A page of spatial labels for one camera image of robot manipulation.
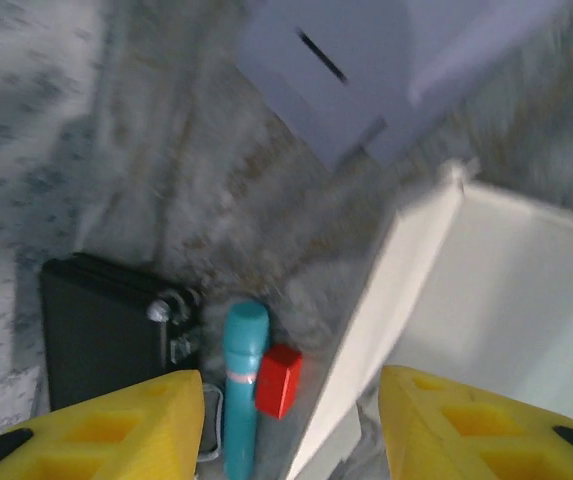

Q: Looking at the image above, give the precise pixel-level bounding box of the teal flashlight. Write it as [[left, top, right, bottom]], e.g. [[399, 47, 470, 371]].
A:
[[221, 301, 272, 480]]

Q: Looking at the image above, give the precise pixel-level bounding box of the black briefcase with chrome handle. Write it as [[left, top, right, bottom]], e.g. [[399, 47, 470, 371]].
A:
[[39, 252, 227, 461]]

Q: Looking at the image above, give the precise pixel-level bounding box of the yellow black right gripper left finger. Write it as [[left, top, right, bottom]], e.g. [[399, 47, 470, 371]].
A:
[[0, 368, 206, 480]]

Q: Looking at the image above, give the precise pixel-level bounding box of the red block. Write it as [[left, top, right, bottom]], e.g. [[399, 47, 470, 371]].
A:
[[254, 343, 305, 420]]

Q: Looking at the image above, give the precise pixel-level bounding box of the white cardboard paper box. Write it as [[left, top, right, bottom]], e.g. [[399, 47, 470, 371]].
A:
[[285, 159, 573, 480]]

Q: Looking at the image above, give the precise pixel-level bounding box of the lavender cardboard paper box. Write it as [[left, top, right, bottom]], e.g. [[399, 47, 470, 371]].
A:
[[233, 0, 573, 171]]

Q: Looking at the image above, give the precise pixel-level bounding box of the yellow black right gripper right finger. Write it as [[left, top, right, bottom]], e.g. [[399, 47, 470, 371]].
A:
[[380, 364, 573, 480]]

